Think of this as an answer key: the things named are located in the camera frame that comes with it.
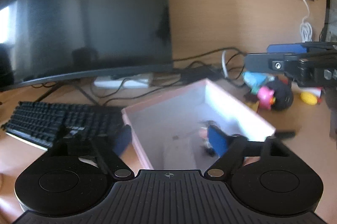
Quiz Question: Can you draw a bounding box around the yellow corn toy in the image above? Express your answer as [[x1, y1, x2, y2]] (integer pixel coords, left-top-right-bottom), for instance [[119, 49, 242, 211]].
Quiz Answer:
[[300, 92, 319, 106]]

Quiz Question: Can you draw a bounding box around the pink pig toy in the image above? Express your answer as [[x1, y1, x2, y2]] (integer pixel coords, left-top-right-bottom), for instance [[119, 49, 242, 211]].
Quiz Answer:
[[257, 86, 276, 110]]

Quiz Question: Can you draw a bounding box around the black plush toy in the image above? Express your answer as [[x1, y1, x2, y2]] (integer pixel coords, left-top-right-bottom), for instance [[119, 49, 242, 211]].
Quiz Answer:
[[266, 80, 294, 111]]

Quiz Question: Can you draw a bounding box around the pink cardboard box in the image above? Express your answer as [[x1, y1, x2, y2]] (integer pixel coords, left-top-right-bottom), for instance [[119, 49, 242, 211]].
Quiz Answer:
[[122, 80, 275, 171]]

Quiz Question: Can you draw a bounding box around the red white foam rocket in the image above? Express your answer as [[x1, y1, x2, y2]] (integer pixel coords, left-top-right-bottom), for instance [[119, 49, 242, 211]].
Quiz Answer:
[[308, 88, 322, 104]]

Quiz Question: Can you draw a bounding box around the black keyboard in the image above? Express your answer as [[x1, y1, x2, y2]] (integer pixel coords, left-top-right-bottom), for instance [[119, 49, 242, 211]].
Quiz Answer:
[[1, 101, 124, 150]]

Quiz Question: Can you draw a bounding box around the white power strip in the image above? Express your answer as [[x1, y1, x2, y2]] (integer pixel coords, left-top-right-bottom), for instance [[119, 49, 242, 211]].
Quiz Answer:
[[94, 73, 153, 89]]

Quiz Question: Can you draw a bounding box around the black curved monitor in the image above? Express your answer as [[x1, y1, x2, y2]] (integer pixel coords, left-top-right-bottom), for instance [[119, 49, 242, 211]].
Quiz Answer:
[[1, 0, 173, 91]]

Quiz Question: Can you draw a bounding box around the white coiled cable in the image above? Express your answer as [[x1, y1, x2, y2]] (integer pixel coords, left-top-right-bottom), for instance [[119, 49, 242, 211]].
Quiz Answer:
[[290, 0, 314, 43]]

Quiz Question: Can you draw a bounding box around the blocky figure keychain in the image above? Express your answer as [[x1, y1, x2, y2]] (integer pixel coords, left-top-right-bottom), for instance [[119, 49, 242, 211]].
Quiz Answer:
[[199, 121, 227, 157]]

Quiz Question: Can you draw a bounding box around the grey looped cable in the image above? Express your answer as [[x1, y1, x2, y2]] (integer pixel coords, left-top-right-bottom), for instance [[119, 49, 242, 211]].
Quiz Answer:
[[221, 49, 229, 78]]

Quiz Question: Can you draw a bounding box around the black cable bundle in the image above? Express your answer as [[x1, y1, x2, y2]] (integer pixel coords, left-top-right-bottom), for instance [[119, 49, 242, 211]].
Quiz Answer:
[[34, 47, 248, 106]]

